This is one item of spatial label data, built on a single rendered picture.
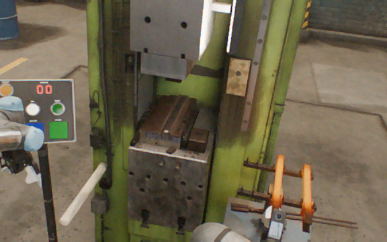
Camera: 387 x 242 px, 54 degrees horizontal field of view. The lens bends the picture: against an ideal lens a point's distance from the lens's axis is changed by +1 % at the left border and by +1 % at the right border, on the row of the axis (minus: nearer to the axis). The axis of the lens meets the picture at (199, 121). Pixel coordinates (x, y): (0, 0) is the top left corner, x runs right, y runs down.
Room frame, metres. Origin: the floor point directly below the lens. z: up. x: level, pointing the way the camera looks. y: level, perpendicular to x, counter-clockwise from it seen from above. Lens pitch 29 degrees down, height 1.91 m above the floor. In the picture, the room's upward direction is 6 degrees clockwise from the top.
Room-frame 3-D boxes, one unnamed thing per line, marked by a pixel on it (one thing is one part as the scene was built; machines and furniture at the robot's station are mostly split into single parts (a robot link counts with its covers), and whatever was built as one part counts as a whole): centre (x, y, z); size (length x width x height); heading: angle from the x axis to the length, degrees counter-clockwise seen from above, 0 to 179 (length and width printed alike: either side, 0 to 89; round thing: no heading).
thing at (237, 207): (1.40, -0.50, 0.68); 0.60 x 0.04 x 0.01; 87
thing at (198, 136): (1.56, -0.01, 0.95); 0.12 x 0.08 x 0.06; 173
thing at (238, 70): (1.61, -0.15, 1.27); 0.09 x 0.02 x 0.17; 83
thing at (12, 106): (1.13, 0.65, 1.23); 0.09 x 0.08 x 0.11; 165
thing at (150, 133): (1.73, 0.15, 0.96); 0.42 x 0.20 x 0.09; 173
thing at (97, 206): (1.68, 0.52, 0.36); 0.09 x 0.07 x 0.12; 83
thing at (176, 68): (1.73, 0.15, 1.32); 0.42 x 0.20 x 0.10; 173
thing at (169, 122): (1.72, 0.13, 0.99); 0.42 x 0.05 x 0.01; 173
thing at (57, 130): (1.42, 0.61, 1.01); 0.07 x 0.05 x 0.07; 108
